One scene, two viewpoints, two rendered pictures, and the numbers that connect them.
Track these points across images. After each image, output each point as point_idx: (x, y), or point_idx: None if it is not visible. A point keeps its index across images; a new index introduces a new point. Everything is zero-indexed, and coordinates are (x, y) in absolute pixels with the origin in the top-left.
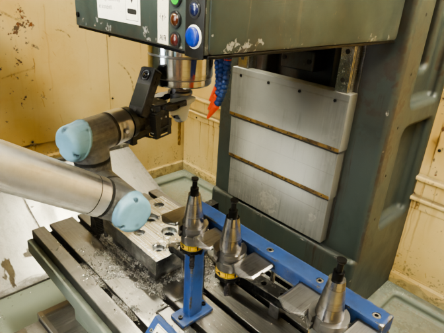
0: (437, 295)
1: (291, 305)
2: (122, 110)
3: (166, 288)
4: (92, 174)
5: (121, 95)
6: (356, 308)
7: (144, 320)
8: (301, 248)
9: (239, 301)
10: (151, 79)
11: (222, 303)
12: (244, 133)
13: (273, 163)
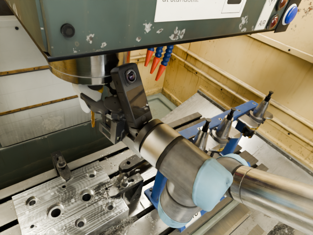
0: None
1: (255, 124)
2: (165, 126)
3: (129, 213)
4: (261, 171)
5: None
6: (253, 107)
7: (160, 231)
8: (87, 129)
9: (147, 170)
10: (140, 77)
11: (147, 180)
12: (1, 89)
13: (49, 94)
